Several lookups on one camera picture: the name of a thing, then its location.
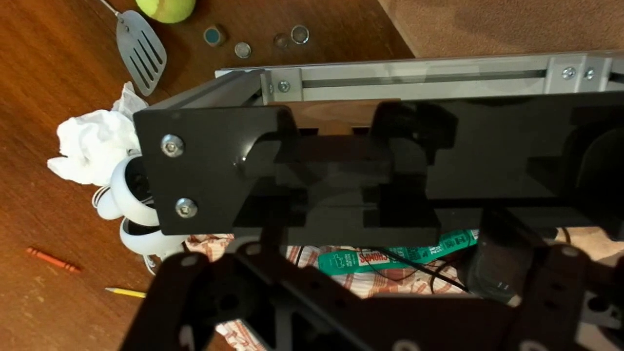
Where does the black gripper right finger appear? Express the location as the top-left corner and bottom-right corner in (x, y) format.
(513, 241), (624, 351)

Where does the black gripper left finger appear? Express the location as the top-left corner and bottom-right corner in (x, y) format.
(119, 249), (392, 351)

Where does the beige towel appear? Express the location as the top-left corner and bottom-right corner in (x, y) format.
(376, 0), (624, 62)

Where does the yellow pencil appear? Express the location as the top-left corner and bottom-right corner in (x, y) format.
(103, 284), (148, 300)

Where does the red pencil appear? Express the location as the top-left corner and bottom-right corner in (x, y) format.
(25, 245), (84, 274)

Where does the aluminium rack with black plate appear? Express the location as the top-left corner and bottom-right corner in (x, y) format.
(133, 48), (624, 237)

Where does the red striped cloth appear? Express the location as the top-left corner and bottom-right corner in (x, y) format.
(183, 224), (624, 351)

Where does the white crumpled tissue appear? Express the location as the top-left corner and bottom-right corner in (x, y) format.
(45, 79), (152, 189)

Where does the small silver coin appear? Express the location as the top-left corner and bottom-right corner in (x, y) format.
(232, 38), (255, 62)

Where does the small blue round cap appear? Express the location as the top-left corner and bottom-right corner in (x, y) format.
(201, 23), (230, 48)

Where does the yellow-green tennis ball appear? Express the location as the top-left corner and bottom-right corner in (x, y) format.
(135, 0), (197, 27)

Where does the black power cable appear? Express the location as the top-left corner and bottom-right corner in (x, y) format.
(359, 243), (472, 292)

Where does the green strap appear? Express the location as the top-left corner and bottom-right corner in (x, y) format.
(316, 228), (482, 274)

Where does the orange-handled grey spatula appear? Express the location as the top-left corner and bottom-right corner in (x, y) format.
(98, 0), (170, 99)

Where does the small silver ring cap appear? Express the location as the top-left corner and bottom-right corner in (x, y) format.
(289, 21), (314, 48)

